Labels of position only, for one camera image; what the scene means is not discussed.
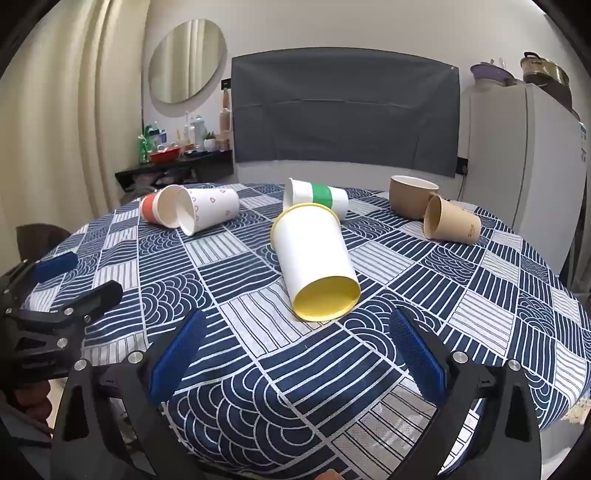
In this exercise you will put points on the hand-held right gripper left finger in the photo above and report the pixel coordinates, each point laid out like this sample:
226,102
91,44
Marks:
178,362

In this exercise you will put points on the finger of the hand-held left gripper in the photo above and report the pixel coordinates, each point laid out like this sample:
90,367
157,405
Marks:
55,267
99,297

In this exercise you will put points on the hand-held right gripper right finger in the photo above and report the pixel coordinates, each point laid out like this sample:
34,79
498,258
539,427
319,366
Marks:
418,362

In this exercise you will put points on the white cup with yellow rim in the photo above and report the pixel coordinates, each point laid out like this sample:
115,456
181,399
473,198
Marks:
314,258

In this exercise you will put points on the orange paper cup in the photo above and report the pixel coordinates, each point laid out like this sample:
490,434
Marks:
147,207

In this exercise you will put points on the slim brown paper cup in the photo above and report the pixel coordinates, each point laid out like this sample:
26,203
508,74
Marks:
457,226

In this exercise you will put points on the white cup with heart print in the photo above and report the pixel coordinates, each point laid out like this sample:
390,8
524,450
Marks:
214,205

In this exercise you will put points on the wide brown paper cup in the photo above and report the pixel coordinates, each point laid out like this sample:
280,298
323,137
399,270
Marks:
408,198

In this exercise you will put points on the white cup with green band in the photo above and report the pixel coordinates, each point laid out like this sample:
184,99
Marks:
321,194

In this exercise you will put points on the dark brown chair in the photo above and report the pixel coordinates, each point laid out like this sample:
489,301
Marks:
39,240

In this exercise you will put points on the blue patterned tablecloth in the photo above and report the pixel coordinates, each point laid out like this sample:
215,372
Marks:
295,369

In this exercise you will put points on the beige curtain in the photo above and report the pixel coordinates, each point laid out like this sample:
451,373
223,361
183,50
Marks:
69,115

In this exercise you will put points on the red bowl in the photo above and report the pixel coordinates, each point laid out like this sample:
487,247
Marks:
164,156

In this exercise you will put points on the white thermos jug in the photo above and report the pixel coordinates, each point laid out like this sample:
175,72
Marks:
198,131

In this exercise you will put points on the tall pink bottle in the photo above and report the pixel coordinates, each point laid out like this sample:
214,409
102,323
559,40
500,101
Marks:
225,120

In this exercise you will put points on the white refrigerator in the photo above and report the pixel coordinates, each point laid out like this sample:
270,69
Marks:
521,166

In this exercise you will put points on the dark grey cloth cover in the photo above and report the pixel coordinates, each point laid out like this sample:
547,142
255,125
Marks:
344,110

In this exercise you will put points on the purple basin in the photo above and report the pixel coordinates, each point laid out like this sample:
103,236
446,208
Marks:
489,74

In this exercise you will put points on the metal cooking pot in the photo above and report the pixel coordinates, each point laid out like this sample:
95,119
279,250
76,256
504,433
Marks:
545,74

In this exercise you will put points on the black wall shelf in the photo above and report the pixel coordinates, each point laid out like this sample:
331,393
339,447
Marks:
184,168

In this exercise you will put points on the black wall socket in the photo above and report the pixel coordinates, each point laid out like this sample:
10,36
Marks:
462,166

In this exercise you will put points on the oval wall mirror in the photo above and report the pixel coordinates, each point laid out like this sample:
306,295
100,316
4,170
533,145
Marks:
187,60

